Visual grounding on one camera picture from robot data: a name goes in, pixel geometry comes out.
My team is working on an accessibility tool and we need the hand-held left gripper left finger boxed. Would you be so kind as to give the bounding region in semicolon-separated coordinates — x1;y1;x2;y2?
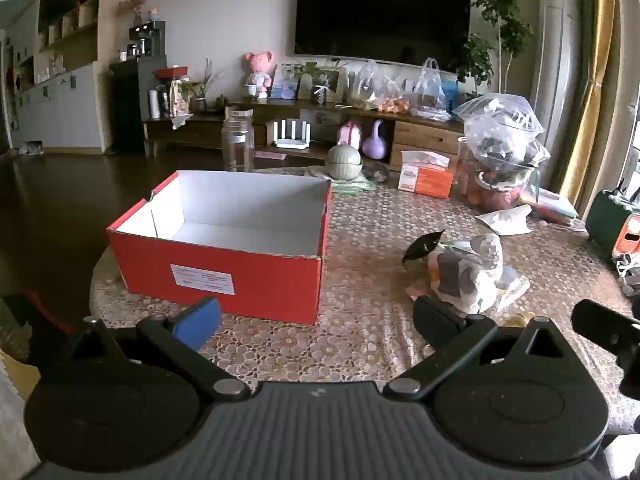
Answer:
65;296;251;403

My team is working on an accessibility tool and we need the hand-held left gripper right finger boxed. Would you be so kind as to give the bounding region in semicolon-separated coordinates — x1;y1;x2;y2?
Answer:
382;295;583;403

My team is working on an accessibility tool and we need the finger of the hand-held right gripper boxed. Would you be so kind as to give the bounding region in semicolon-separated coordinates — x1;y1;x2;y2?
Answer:
571;299;640;361

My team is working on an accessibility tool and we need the white grey tissue pack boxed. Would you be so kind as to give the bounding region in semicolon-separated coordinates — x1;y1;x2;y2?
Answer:
427;234;503;313

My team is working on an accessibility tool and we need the red shoe box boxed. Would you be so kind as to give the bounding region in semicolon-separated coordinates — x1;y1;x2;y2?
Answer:
106;170;332;325

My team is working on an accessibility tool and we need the dark leaf-shaped item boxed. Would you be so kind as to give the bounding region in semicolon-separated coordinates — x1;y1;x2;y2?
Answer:
401;230;447;263

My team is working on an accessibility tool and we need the patterned tablecloth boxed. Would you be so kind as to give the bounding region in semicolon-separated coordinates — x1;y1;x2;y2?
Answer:
90;165;640;436

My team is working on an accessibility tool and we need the orange white pouch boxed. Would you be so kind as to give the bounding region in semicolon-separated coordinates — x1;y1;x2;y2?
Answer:
614;214;640;261

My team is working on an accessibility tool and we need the dark green bag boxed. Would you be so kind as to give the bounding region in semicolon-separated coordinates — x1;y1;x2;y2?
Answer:
585;190;640;261

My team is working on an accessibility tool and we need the clear pouch of coloured paper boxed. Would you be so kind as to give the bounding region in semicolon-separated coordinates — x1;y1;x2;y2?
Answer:
520;187;581;226

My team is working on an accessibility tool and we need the pink knitted toy in bag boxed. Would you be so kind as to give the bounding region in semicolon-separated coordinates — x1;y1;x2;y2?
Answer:
457;137;538;211

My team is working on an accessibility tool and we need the orange white tissue box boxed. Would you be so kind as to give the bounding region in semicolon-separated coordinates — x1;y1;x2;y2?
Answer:
398;150;453;198

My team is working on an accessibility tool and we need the green folded cloth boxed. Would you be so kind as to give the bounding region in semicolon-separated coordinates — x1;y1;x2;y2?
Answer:
305;165;377;195

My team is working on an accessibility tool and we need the clear glass jar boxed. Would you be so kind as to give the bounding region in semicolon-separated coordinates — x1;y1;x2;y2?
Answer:
221;116;255;173

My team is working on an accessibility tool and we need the wooden television console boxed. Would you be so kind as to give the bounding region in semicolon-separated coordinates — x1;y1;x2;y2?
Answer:
142;100;466;171

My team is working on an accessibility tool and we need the large clear zip bag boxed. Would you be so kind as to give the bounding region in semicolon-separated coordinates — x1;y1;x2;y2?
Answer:
452;92;551;183

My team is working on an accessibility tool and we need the small pink toy bag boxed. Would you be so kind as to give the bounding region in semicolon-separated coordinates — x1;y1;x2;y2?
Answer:
337;121;363;150

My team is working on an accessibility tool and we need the white router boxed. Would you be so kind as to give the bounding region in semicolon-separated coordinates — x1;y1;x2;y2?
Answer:
266;119;313;150

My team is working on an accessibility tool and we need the vase with twigs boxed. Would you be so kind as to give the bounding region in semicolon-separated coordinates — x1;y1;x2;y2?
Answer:
192;57;226;113

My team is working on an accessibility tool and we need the patterned snack bag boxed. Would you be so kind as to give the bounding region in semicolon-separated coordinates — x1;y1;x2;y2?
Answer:
170;77;193;118

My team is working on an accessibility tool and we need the plastic bag with blue box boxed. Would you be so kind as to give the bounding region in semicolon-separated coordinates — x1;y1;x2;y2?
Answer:
405;57;453;121

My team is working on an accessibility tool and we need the black cabinet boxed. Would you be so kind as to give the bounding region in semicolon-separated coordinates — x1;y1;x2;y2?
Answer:
109;55;168;156

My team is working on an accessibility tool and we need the yellow curtain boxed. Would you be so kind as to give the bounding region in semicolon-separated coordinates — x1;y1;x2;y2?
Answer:
560;0;621;211

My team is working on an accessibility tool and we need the plastic bag of oranges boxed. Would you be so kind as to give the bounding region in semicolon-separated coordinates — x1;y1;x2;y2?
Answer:
350;60;411;113

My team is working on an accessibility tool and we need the white standing air conditioner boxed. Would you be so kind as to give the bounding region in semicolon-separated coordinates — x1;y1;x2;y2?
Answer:
530;0;583;196

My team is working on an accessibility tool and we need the pink plush pig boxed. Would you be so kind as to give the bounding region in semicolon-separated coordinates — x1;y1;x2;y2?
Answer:
243;51;276;100

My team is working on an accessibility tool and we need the black coffee machine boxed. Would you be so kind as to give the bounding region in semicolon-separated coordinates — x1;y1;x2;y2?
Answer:
127;21;166;58

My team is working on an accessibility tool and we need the black television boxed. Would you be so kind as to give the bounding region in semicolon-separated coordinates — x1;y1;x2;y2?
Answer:
294;0;472;68

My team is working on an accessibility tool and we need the tall potted plant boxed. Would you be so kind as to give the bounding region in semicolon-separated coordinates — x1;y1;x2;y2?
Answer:
457;0;533;96

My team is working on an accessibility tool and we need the blue picture frame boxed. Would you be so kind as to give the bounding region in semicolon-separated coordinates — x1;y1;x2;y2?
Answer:
270;64;301;100

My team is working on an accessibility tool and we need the wooden photo frame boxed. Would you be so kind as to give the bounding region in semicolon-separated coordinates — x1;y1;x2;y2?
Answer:
297;67;348;103

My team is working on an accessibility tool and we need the wall shelving unit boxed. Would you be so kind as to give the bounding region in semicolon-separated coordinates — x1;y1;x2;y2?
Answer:
0;0;103;151

